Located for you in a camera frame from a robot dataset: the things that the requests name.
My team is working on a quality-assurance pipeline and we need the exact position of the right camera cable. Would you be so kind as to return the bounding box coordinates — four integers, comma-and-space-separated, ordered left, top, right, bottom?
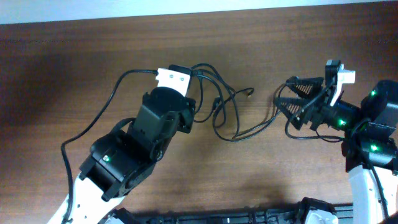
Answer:
284, 74, 389, 218

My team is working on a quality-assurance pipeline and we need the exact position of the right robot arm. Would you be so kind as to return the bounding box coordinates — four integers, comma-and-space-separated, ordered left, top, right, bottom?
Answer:
274, 77, 397, 223

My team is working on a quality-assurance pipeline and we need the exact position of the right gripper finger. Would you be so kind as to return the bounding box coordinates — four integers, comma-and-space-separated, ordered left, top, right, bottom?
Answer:
285, 77, 324, 99
274, 97, 314, 130

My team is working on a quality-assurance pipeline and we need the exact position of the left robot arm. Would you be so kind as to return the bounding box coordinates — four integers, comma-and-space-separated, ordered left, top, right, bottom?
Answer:
49, 87, 195, 223

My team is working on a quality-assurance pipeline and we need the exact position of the left camera cable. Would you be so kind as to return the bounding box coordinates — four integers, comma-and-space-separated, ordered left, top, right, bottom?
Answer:
60, 68, 159, 224

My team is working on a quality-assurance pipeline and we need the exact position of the black USB cable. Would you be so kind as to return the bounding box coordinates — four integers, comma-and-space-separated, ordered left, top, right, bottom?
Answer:
190, 63, 255, 129

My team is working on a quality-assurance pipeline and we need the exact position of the camera cable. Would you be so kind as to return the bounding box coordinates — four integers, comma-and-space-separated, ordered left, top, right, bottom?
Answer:
60, 68, 159, 224
284, 74, 389, 218

